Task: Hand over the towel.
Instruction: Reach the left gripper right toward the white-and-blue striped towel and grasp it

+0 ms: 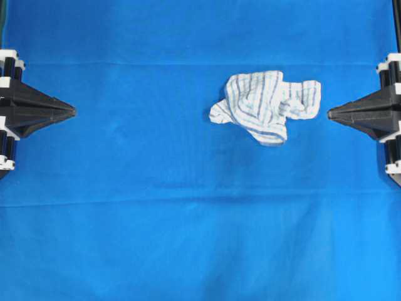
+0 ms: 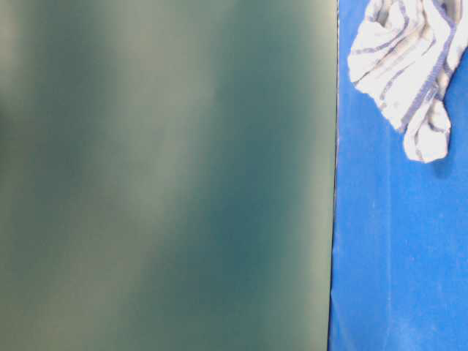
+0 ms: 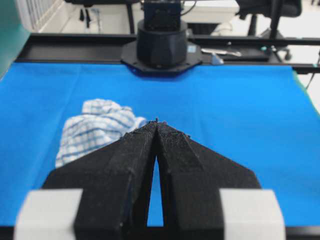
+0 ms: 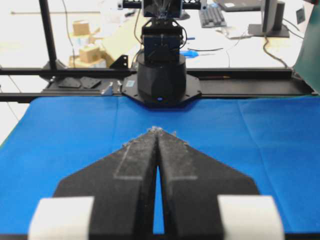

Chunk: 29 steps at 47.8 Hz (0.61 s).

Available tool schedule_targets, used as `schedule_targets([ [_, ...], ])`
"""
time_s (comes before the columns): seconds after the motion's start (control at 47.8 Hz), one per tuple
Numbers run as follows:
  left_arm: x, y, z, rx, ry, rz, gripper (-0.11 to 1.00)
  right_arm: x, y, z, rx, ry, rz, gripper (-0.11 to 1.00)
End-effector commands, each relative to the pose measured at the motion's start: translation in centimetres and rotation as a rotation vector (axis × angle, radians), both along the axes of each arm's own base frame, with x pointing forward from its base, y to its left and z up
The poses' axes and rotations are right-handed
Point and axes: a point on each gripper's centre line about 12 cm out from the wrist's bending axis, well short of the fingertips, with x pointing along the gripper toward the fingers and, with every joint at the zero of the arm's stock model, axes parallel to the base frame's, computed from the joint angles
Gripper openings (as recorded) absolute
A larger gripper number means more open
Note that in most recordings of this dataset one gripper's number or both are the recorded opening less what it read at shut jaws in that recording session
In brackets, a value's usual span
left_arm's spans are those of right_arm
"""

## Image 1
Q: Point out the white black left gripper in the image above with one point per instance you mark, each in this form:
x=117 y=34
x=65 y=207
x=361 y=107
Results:
x=20 y=123

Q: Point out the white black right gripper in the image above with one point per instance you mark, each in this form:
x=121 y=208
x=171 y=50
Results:
x=381 y=126

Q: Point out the white blue-striped towel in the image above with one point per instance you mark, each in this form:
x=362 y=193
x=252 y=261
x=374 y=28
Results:
x=261 y=102

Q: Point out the blue table cloth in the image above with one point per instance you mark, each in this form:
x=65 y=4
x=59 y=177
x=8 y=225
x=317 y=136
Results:
x=141 y=197

